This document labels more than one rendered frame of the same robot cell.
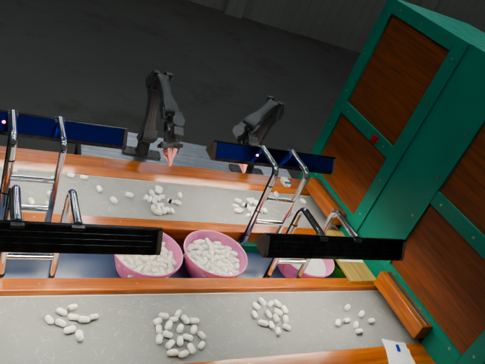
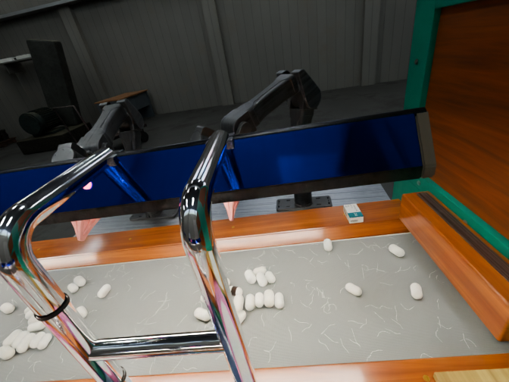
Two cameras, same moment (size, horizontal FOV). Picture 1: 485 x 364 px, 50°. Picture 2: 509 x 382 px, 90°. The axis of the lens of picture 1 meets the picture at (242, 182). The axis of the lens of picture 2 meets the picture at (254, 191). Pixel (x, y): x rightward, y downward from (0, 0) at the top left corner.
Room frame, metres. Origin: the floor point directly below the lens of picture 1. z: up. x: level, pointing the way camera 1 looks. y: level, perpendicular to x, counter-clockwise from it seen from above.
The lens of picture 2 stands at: (1.86, -0.37, 1.20)
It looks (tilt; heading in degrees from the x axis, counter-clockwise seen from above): 29 degrees down; 39
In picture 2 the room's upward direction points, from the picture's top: 10 degrees counter-clockwise
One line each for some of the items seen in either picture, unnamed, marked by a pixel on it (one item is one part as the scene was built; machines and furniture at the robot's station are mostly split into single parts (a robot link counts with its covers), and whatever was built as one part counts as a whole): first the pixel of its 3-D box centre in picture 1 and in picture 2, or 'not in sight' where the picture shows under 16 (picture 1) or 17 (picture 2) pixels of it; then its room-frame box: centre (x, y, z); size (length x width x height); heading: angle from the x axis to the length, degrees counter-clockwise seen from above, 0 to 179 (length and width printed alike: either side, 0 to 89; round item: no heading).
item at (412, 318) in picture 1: (401, 303); not in sight; (1.76, -0.80, 0.83); 0.30 x 0.06 x 0.07; 33
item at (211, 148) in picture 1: (275, 156); (174, 171); (2.04, -0.09, 1.08); 0.62 x 0.08 x 0.07; 123
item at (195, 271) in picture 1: (212, 260); not in sight; (1.66, -0.02, 0.72); 0.27 x 0.27 x 0.10
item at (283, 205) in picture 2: (248, 165); (302, 195); (2.58, 0.01, 0.71); 0.20 x 0.07 x 0.08; 118
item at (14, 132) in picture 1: (28, 180); not in sight; (1.44, 0.68, 0.90); 0.20 x 0.19 x 0.45; 123
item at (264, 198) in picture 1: (266, 200); (193, 311); (1.97, -0.13, 0.90); 0.20 x 0.19 x 0.45; 123
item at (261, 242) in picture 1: (337, 244); not in sight; (1.57, -0.39, 1.08); 0.62 x 0.08 x 0.07; 123
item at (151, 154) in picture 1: (143, 146); (151, 206); (2.30, 0.54, 0.71); 0.20 x 0.07 x 0.08; 118
